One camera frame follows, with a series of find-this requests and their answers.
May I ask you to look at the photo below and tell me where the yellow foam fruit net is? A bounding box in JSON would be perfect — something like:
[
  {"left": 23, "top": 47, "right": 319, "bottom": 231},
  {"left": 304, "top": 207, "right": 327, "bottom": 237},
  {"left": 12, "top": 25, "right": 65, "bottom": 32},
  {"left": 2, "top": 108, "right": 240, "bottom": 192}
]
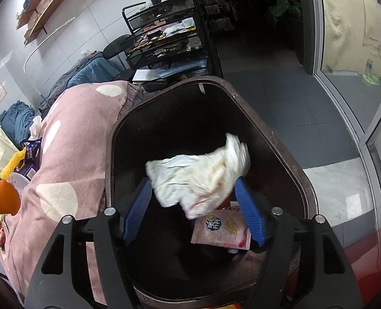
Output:
[{"left": 0, "top": 148, "right": 26, "bottom": 181}]

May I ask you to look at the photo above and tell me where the crumpled white tissue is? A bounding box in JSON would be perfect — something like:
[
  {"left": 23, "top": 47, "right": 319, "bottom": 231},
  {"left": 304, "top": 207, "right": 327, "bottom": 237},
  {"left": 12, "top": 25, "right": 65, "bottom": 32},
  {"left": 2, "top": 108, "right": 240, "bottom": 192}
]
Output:
[{"left": 29, "top": 115, "right": 42, "bottom": 141}]

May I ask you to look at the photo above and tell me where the white arc floor lamp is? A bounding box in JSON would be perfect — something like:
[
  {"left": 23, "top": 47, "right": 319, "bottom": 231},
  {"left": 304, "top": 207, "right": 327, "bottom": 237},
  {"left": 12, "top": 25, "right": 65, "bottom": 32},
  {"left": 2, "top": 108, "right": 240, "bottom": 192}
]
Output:
[{"left": 23, "top": 16, "right": 77, "bottom": 107}]

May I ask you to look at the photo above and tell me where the pink fries snack bag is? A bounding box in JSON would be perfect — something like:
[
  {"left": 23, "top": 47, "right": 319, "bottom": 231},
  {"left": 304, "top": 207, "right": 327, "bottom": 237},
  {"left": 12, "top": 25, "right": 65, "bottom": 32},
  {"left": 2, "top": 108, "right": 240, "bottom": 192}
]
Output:
[{"left": 191, "top": 201, "right": 251, "bottom": 250}]

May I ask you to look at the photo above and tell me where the lower wooden wall shelf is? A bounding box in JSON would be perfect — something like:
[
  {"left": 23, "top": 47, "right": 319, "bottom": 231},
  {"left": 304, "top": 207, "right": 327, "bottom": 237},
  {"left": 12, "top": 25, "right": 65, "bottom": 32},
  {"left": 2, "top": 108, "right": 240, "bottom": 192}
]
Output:
[{"left": 24, "top": 0, "right": 64, "bottom": 46}]

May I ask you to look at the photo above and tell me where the pink polka dot bedsheet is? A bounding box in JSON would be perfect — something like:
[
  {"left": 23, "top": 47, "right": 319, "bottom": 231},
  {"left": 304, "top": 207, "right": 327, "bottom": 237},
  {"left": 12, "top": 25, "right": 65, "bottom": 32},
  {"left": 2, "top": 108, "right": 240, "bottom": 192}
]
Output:
[{"left": 0, "top": 81, "right": 139, "bottom": 301}]

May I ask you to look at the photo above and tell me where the black wire trolley rack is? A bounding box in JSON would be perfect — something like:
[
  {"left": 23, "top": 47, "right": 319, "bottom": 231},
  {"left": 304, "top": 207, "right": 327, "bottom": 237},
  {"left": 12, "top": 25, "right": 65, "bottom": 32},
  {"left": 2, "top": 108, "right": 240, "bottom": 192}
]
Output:
[{"left": 121, "top": 0, "right": 211, "bottom": 75}]

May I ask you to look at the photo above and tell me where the orange foam fruit net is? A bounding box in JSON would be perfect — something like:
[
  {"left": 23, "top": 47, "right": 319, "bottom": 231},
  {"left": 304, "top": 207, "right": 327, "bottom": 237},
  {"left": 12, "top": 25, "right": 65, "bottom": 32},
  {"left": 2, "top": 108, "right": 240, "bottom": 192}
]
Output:
[{"left": 0, "top": 180, "right": 21, "bottom": 216}]

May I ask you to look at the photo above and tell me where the upper wooden wall shelf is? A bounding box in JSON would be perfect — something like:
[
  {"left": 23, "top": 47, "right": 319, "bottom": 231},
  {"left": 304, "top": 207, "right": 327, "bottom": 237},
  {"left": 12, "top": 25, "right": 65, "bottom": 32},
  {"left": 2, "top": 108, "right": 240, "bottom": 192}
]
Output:
[{"left": 15, "top": 0, "right": 55, "bottom": 30}]

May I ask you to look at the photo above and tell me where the massage bed with blue covers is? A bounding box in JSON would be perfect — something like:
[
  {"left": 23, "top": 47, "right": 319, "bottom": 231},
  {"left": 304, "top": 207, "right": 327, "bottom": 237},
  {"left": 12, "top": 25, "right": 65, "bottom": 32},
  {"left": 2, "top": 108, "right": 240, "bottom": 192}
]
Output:
[{"left": 0, "top": 52, "right": 121, "bottom": 148}]

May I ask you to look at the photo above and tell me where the wooden wall shelf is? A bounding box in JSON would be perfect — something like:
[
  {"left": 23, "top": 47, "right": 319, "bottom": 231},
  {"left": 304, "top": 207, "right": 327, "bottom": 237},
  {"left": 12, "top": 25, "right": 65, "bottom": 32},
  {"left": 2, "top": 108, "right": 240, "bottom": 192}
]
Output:
[
  {"left": 15, "top": 0, "right": 55, "bottom": 30},
  {"left": 24, "top": 0, "right": 64, "bottom": 46}
]

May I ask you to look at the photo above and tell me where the dark brown trash bin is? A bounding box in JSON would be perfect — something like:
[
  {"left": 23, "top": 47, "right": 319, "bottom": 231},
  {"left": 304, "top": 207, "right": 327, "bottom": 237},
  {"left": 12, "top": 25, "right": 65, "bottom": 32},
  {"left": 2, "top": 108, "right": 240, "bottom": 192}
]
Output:
[{"left": 105, "top": 76, "right": 317, "bottom": 308}]

